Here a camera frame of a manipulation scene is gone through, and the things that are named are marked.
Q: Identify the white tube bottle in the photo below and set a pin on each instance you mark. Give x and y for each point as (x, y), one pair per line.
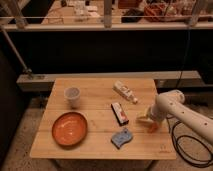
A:
(125, 92)

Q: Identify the white plastic cup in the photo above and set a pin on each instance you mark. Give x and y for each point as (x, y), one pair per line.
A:
(72, 95)

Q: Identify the black and red box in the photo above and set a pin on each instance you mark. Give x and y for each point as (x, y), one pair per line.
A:
(119, 114)

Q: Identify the grey metal rail beam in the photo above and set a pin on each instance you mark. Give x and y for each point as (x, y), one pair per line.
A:
(162, 79)

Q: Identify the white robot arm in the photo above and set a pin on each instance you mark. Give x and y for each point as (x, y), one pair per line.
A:
(171, 102)

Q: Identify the diagonal metal pole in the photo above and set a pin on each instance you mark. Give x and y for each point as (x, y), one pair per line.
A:
(26, 69)

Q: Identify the orange ceramic bowl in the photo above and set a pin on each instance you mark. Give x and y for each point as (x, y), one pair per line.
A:
(69, 129)

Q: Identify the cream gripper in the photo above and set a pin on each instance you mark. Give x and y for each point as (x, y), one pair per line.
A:
(144, 116)

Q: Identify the wooden table board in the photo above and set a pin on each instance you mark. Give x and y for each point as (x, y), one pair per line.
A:
(95, 105)

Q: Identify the blue sponge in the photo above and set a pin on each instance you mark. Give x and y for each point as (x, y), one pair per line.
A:
(122, 137)

